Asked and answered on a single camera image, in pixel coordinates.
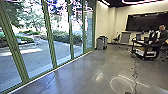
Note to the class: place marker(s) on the person in dark jacket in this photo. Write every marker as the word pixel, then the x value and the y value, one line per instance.
pixel 162 35

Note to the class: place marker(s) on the green lid recycling bin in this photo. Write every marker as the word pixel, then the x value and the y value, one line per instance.
pixel 105 40

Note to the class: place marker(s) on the green framed glass door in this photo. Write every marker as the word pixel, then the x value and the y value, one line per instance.
pixel 84 33

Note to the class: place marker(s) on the grey trash bin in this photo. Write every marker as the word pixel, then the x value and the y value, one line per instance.
pixel 100 43

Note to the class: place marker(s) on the black mesh office chair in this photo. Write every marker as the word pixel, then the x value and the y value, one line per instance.
pixel 116 38

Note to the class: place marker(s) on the person in white shirt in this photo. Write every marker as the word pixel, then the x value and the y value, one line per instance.
pixel 152 35

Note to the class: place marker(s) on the green outdoor hedge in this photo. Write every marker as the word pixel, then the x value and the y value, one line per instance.
pixel 65 37

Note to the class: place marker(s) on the black wall display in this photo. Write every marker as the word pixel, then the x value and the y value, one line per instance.
pixel 146 21

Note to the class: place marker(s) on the black wheeled cart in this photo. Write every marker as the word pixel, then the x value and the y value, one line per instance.
pixel 145 50

